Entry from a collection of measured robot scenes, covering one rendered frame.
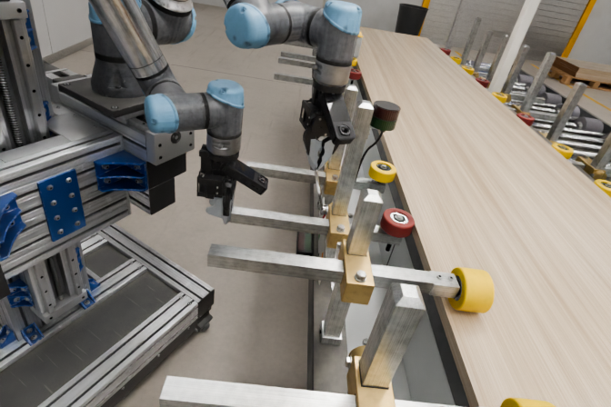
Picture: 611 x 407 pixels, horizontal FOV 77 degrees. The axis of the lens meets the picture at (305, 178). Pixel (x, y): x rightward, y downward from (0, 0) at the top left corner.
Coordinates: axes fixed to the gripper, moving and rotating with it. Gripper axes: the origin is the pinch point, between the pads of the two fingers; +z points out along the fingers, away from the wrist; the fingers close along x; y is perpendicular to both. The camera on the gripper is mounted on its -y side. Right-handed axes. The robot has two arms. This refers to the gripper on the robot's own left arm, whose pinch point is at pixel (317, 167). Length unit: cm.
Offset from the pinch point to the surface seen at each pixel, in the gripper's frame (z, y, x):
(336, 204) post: 10.6, -1.5, -6.7
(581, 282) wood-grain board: 11, -36, -53
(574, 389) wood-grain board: 11, -54, -27
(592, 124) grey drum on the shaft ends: 18, 59, -189
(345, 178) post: 2.6, -1.6, -7.1
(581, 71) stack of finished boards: 77, 387, -648
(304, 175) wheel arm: 16.5, 21.2, -6.5
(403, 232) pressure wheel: 11.5, -12.9, -19.9
